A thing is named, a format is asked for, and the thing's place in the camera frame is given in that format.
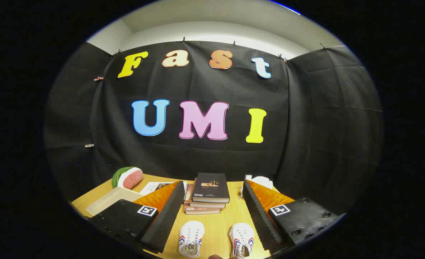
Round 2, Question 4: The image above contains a beige fabric storage box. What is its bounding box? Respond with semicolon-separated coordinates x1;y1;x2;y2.
86;186;143;217

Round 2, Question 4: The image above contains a watermelon slice toy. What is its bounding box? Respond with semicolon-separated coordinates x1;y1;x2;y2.
111;167;144;190

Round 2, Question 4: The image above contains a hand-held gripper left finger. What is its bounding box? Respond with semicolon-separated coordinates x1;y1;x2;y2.
88;181;186;254

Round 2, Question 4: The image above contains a black hardcover book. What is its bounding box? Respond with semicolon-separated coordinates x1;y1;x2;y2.
192;173;231;204

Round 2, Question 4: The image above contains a white canvas shoe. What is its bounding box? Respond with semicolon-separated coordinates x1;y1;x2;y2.
228;223;255;259
178;221;205;258

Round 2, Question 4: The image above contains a white portrait cover book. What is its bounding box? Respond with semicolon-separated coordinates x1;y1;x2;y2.
140;181;188;197

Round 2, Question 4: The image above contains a white plush toy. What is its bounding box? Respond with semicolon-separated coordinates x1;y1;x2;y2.
239;175;274;200

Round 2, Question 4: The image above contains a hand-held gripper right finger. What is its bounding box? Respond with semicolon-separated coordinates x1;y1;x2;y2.
242;179;346;252

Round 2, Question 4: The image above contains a maroon hardcover book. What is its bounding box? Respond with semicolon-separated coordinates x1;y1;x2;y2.
183;200;222;215

